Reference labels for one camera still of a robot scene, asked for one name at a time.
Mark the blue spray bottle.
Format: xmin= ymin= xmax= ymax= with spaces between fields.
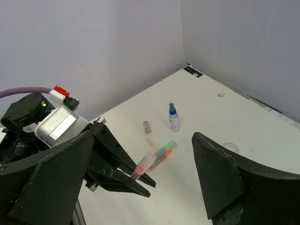
xmin=169 ymin=103 xmax=180 ymax=132

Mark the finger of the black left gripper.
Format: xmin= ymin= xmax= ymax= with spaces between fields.
xmin=103 ymin=126 xmax=157 ymax=188
xmin=88 ymin=161 xmax=151 ymax=197

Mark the purple pen red tip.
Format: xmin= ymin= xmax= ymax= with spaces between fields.
xmin=130 ymin=152 xmax=156 ymax=180

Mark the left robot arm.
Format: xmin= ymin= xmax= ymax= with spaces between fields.
xmin=0 ymin=93 xmax=156 ymax=197

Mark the green highlighter pen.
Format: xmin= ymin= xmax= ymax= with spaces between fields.
xmin=155 ymin=140 xmax=177 ymax=159

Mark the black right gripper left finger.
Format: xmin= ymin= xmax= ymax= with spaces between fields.
xmin=0 ymin=132 xmax=94 ymax=225

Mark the clear tape roll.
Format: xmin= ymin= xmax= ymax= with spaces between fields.
xmin=223 ymin=142 xmax=239 ymax=153

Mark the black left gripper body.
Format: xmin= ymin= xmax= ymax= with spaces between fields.
xmin=84 ymin=122 xmax=122 ymax=188

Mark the grey eraser block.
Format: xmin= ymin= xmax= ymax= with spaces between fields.
xmin=142 ymin=120 xmax=151 ymax=134

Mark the left black corner label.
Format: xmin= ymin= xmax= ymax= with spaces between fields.
xmin=183 ymin=66 xmax=203 ymax=78

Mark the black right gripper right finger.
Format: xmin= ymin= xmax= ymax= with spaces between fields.
xmin=192 ymin=132 xmax=300 ymax=225

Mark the small peach pen cap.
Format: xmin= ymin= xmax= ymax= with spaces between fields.
xmin=146 ymin=137 xmax=155 ymax=148

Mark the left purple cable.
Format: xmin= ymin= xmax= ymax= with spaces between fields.
xmin=0 ymin=86 xmax=52 ymax=99

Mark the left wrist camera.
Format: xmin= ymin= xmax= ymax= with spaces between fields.
xmin=34 ymin=105 xmax=89 ymax=147

